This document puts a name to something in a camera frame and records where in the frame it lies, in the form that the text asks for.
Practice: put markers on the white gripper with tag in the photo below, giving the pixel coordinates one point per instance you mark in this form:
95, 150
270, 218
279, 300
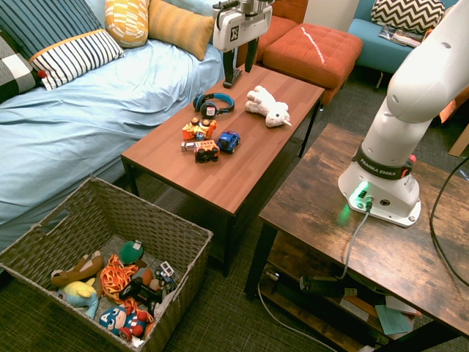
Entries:
234, 29

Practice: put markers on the white stuffed unicorn toy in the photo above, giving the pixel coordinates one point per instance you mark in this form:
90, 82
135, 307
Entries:
269, 106

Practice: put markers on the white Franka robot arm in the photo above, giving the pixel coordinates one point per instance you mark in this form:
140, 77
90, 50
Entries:
403, 91

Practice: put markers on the orange toy vehicle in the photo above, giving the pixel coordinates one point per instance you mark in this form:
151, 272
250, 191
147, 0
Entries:
198, 130

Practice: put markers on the blue toy car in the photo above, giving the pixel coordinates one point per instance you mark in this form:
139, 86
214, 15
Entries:
228, 141

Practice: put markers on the red toy fire truck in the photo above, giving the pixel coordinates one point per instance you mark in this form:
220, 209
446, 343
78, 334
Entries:
207, 151

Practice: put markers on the small grey toy piece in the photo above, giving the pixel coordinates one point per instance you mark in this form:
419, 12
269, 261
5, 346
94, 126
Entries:
186, 147

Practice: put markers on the grey wicker basket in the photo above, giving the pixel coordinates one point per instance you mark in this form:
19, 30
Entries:
121, 216

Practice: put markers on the green round plush toy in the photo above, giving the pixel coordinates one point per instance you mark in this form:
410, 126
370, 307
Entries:
128, 252

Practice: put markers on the small blue toy truck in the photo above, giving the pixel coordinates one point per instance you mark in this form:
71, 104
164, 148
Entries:
165, 273

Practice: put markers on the brown toy football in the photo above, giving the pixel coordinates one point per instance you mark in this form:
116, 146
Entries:
146, 275

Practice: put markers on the orange flame pattern cloth toy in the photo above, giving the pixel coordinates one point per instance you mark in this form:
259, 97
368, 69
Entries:
115, 278

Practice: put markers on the yellow and blue plush toy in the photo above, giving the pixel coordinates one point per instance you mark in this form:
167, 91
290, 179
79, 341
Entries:
82, 295

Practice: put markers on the Captain America plush toy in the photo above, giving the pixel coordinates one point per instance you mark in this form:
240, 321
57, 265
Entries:
117, 320

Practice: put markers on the orange armchair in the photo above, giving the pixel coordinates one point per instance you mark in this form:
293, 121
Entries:
282, 25

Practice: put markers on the blue and black headphones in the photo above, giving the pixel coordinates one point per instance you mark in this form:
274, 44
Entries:
210, 108

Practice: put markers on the mustard rectangular pillow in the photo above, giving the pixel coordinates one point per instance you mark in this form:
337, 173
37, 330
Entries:
179, 25

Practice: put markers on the orange tufted ottoman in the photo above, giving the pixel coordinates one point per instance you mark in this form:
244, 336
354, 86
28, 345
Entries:
311, 51

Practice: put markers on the reddish wood coffee table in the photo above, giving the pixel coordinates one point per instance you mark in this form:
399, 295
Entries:
234, 168

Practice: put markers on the yellow patterned pillow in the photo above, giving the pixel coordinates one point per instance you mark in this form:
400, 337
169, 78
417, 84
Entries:
126, 22

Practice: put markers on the teal sofa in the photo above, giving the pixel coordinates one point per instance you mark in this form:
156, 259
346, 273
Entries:
373, 44

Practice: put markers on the magazines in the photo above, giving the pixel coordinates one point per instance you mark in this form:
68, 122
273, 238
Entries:
403, 36

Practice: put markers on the white striped pillow orange edge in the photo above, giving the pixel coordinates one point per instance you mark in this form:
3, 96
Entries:
73, 56

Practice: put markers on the black white chevron pillow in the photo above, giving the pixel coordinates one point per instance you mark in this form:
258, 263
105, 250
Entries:
406, 14

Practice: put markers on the sofa with light blue sheet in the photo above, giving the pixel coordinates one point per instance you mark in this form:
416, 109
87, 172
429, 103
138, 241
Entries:
80, 128

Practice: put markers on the navy striped large pillow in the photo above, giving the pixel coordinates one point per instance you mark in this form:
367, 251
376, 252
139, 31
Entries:
47, 25

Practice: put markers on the black and white checkered pillow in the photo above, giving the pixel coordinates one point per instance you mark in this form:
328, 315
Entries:
14, 73

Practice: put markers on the light wooden furniture piece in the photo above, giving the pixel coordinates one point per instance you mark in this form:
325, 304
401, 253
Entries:
461, 143

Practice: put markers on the black power adapter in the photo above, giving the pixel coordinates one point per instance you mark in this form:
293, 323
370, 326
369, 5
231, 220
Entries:
322, 286

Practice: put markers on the rustic brown wood table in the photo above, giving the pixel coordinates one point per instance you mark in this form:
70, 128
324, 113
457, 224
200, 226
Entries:
384, 256

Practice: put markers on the black game controller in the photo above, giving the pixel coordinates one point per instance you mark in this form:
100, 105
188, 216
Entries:
141, 291

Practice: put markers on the brown plush animal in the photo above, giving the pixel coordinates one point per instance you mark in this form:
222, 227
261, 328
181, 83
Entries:
78, 271

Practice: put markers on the teal paper note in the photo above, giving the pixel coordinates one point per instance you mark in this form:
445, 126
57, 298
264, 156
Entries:
392, 319

